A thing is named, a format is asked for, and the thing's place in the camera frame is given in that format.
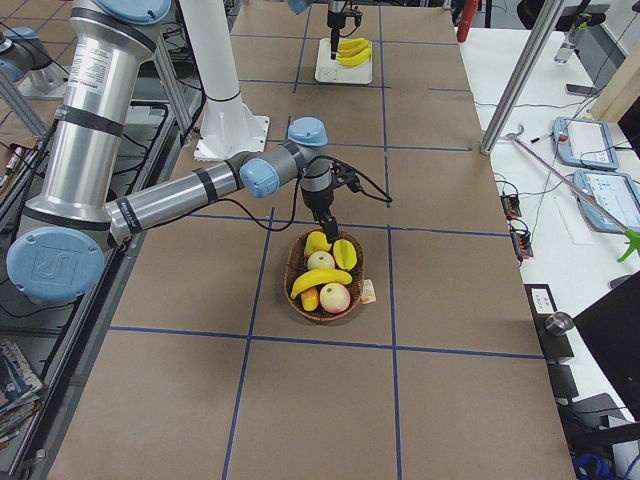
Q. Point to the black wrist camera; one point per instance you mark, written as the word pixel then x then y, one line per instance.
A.
pixel 345 176
pixel 354 12

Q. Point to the blue teach pendant far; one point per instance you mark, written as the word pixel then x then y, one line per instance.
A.
pixel 584 143

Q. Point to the red cylinder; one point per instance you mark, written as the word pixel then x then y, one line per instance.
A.
pixel 467 14

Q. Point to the small steel cup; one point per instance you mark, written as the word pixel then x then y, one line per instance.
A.
pixel 559 323

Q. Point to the pink white peach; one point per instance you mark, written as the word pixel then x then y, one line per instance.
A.
pixel 335 298

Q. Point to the white bear tray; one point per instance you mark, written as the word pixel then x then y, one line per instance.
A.
pixel 330 71

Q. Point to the paper label tag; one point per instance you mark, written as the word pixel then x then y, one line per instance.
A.
pixel 367 292

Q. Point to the stack of magazines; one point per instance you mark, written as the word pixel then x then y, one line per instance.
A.
pixel 20 391

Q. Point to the water bottle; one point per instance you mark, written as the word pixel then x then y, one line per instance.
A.
pixel 572 37

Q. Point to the blue teach pendant near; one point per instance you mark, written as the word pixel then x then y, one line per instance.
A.
pixel 613 191

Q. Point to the aluminium frame post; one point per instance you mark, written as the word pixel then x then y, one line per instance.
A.
pixel 536 41

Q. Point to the blue teach pendant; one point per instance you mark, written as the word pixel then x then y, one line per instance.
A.
pixel 613 191
pixel 584 143

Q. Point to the green tipped reacher grabber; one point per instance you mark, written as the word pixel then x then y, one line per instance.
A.
pixel 631 235

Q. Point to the brown woven wicker basket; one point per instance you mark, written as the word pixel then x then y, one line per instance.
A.
pixel 296 266

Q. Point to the yellow lemon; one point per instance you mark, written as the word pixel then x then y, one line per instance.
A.
pixel 316 241

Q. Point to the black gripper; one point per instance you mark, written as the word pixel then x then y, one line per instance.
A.
pixel 334 18
pixel 317 201

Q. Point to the yellow red mango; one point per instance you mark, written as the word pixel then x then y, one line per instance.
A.
pixel 310 299

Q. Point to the black monitor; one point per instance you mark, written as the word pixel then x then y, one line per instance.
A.
pixel 610 330

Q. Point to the red white apple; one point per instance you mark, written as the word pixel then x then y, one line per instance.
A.
pixel 320 260

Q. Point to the yellow banana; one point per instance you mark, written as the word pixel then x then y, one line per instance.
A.
pixel 355 50
pixel 355 60
pixel 319 277
pixel 346 44

